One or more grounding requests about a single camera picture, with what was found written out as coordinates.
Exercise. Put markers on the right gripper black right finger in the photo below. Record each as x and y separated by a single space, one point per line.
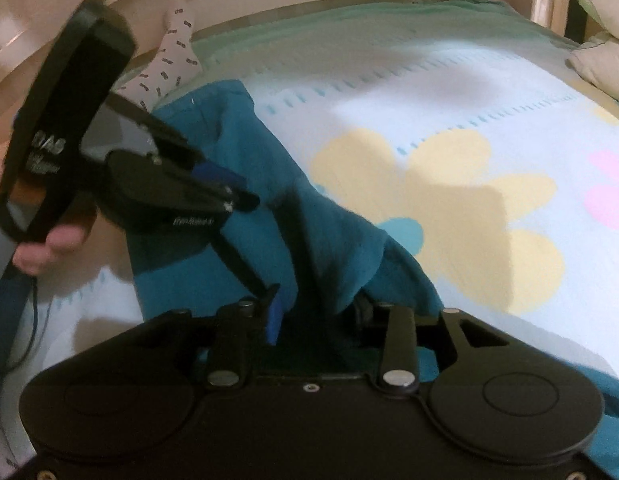
365 311

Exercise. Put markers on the floral light blue bed sheet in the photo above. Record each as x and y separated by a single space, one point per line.
456 128

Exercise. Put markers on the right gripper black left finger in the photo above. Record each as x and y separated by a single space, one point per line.
272 314

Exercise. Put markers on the white patterned sock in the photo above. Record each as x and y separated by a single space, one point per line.
174 64

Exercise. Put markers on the person's left hand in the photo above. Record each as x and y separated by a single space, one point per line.
67 236

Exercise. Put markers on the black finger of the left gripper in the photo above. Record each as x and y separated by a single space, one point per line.
231 256
171 144

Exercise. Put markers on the teal pants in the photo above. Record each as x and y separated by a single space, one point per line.
320 254

